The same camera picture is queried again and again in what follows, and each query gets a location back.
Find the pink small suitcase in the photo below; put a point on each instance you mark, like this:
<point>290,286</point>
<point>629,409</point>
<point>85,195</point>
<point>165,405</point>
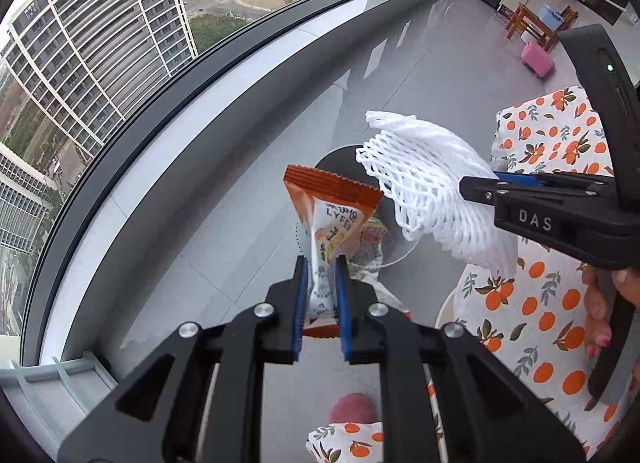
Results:
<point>537,58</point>

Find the blue plastic box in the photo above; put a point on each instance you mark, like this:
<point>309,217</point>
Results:
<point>551,15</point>

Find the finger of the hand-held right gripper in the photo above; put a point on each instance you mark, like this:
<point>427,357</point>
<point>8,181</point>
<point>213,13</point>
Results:
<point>480,189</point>
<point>520,178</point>

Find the high-rise building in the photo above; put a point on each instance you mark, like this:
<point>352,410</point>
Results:
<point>100,43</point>

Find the black window frame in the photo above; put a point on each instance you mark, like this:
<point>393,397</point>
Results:
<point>225,68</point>

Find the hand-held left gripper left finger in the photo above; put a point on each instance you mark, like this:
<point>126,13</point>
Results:
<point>300,303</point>

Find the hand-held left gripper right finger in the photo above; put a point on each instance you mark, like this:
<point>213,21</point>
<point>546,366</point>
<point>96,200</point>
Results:
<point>342,308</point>

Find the crumpled translucent plastic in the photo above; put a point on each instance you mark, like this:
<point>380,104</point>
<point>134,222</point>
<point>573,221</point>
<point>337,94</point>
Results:
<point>385,293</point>

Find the orange white snack packet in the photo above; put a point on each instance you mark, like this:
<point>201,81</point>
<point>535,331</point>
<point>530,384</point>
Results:
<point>330,223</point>

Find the wooden chair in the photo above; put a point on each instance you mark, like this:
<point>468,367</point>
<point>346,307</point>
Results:
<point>530,25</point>

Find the person's pink fleece pants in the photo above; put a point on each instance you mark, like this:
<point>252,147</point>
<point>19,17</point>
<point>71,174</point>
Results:
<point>352,408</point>

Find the colourful wrapper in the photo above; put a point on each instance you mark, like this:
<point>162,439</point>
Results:
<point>372,235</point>

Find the round trash bin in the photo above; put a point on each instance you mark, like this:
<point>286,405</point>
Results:
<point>387,255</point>

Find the white foam fruit net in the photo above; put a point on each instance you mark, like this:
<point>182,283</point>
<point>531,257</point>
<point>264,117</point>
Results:
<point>425,183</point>

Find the person's right hand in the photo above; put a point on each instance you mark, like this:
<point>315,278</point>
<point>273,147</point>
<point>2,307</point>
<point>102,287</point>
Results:
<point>596,303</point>

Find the low grey building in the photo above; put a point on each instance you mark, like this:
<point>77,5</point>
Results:
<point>20,223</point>

